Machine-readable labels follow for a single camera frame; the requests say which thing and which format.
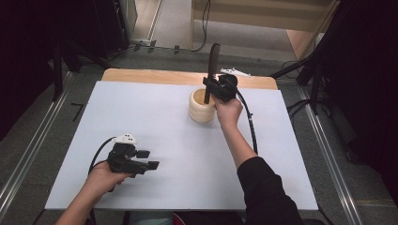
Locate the black hanging cable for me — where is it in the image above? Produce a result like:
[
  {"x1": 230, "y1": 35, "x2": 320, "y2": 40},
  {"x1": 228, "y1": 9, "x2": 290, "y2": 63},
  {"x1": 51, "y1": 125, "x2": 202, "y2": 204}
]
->
[{"x1": 190, "y1": 0, "x2": 212, "y2": 53}]

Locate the person's right hand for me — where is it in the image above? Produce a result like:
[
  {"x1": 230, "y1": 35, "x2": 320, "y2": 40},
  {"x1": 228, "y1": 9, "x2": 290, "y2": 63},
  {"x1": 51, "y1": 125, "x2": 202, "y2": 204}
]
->
[{"x1": 213, "y1": 97, "x2": 244, "y2": 129}]

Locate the black floor cable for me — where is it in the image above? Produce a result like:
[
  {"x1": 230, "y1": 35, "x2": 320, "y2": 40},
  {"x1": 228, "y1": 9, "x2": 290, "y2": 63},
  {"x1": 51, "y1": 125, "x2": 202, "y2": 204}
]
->
[{"x1": 281, "y1": 60, "x2": 314, "y2": 115}]

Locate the cream ribbed holder cup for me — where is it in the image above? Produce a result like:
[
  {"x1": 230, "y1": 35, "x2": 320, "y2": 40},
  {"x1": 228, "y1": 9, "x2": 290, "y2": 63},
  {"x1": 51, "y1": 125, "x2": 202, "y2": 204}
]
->
[{"x1": 188, "y1": 88, "x2": 218, "y2": 124}]

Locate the person's left hand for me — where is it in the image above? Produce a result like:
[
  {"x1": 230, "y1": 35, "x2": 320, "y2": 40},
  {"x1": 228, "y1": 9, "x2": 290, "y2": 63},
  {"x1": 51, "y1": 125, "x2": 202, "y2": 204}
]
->
[{"x1": 85, "y1": 161, "x2": 133, "y2": 202}]

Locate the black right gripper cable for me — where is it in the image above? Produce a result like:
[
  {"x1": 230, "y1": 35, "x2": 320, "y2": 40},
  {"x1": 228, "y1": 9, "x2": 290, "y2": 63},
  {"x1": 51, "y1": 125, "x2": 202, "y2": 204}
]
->
[{"x1": 236, "y1": 89, "x2": 259, "y2": 156}]

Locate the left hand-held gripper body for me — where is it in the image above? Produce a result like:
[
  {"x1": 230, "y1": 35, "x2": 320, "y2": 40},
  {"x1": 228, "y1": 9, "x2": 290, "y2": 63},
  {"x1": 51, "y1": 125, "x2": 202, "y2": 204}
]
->
[{"x1": 107, "y1": 133, "x2": 149, "y2": 179}]

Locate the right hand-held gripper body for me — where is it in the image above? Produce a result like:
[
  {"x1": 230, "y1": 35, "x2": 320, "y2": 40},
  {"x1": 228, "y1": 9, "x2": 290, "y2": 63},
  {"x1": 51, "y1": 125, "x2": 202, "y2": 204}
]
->
[{"x1": 215, "y1": 67, "x2": 253, "y2": 103}]

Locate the metal floor rail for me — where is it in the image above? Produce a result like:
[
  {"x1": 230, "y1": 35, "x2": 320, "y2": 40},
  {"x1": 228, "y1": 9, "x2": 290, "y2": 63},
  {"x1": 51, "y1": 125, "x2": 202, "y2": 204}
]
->
[
  {"x1": 296, "y1": 85, "x2": 364, "y2": 225},
  {"x1": 0, "y1": 70, "x2": 77, "y2": 217}
]

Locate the white table sheet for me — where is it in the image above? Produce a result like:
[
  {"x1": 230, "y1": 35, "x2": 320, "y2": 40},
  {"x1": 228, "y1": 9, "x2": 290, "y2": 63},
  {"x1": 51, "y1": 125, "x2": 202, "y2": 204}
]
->
[{"x1": 44, "y1": 80, "x2": 319, "y2": 211}]

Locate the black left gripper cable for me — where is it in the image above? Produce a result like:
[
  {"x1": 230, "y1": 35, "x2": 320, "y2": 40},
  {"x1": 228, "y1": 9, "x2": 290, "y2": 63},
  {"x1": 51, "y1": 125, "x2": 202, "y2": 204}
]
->
[{"x1": 87, "y1": 136, "x2": 117, "y2": 175}]

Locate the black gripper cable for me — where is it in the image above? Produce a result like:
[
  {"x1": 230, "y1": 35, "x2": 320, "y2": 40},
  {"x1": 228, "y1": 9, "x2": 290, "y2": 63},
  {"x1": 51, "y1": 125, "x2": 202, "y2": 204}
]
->
[
  {"x1": 236, "y1": 89, "x2": 259, "y2": 156},
  {"x1": 87, "y1": 136, "x2": 117, "y2": 175}
]

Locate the black stand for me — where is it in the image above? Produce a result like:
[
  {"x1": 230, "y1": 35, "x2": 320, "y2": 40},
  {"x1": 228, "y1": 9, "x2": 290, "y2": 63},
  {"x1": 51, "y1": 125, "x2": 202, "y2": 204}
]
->
[
  {"x1": 50, "y1": 38, "x2": 111, "y2": 103},
  {"x1": 269, "y1": 43, "x2": 334, "y2": 117}
]

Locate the black cabinet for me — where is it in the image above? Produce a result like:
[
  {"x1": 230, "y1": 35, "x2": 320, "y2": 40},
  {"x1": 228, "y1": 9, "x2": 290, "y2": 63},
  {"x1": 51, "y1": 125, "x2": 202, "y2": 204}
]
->
[{"x1": 92, "y1": 0, "x2": 130, "y2": 57}]

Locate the light wooden furniture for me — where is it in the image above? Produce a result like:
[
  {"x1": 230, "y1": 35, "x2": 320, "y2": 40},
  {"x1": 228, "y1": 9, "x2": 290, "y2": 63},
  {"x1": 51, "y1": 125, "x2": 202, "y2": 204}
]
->
[{"x1": 191, "y1": 0, "x2": 342, "y2": 61}]

